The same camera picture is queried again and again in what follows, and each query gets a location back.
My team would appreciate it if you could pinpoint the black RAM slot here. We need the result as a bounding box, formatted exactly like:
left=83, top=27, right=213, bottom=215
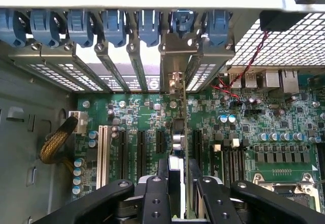
left=224, top=138, right=241, bottom=187
left=235, top=146, right=246, bottom=184

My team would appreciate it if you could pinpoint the short black expansion slot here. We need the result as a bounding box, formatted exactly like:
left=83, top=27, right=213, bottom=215
left=155, top=129, right=165, bottom=154

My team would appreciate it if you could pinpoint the metal CPU socket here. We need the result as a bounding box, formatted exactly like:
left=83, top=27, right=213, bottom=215
left=249, top=172, right=323, bottom=212

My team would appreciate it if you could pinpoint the white PCI expansion slot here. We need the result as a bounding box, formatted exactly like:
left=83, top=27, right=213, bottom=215
left=95, top=124, right=109, bottom=191

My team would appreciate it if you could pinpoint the white power connector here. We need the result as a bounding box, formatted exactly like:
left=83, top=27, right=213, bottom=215
left=68, top=110, right=89, bottom=136

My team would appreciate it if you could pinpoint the green motherboard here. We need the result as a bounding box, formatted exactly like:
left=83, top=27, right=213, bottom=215
left=75, top=66, right=325, bottom=224

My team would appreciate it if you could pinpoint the metal USB port block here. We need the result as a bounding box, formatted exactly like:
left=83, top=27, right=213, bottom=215
left=244, top=70, right=257, bottom=88
left=229, top=70, right=245, bottom=88

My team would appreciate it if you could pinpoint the perforated metal slot cover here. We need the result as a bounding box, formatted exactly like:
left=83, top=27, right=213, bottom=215
left=184, top=43, right=235, bottom=92
left=10, top=43, right=86, bottom=93
left=40, top=43, right=105, bottom=93

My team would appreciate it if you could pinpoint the metal rear port block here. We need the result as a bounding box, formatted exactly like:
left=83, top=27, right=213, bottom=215
left=263, top=70, right=280, bottom=89

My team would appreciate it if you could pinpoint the metal ethernet port block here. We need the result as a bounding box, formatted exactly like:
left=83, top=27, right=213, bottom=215
left=280, top=69, right=300, bottom=94

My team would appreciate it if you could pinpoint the grey open PC case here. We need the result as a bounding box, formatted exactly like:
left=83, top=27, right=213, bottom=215
left=0, top=5, right=325, bottom=224

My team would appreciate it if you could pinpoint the blue slot retention clip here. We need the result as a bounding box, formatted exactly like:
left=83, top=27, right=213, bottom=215
left=171, top=10, right=196, bottom=40
left=67, top=9, right=95, bottom=48
left=29, top=9, right=61, bottom=49
left=0, top=8, right=27, bottom=48
left=206, top=9, right=231, bottom=54
left=138, top=9, right=161, bottom=48
left=103, top=9, right=127, bottom=48

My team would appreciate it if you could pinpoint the black case fan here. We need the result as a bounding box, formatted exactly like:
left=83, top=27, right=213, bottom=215
left=259, top=10, right=315, bottom=32

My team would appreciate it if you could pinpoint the yellow sleeved power cable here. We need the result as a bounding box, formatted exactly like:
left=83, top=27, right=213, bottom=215
left=38, top=115, right=79, bottom=175

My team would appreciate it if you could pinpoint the red and black fan wire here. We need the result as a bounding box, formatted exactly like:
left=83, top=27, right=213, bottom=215
left=210, top=29, right=270, bottom=102

